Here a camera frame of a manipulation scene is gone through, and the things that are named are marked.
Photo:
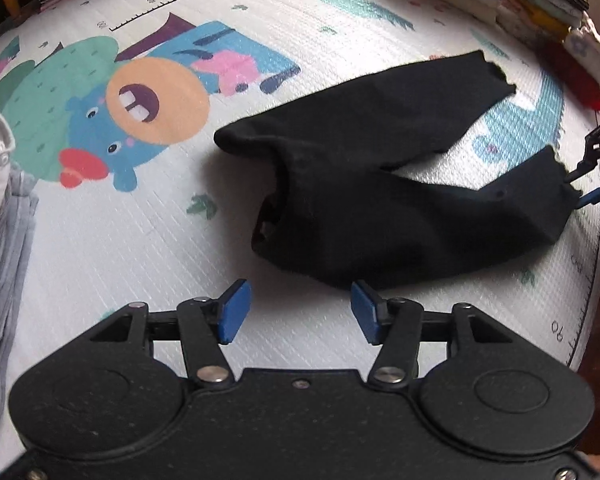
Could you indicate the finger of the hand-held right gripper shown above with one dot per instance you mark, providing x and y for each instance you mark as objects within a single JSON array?
[
  {"x": 597, "y": 142},
  {"x": 591, "y": 197}
]

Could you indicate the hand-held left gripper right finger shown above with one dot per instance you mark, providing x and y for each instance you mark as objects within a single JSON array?
[{"x": 367, "y": 312}]

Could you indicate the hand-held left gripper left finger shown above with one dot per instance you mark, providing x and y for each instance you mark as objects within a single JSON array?
[{"x": 234, "y": 312}]

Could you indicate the black pants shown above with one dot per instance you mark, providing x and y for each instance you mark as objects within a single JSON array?
[{"x": 360, "y": 195}]

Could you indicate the stack of folded clothes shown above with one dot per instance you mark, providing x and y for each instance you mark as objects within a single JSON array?
[{"x": 540, "y": 5}]

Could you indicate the cartoon animal play mat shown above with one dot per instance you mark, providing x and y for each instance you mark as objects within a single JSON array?
[{"x": 145, "y": 220}]

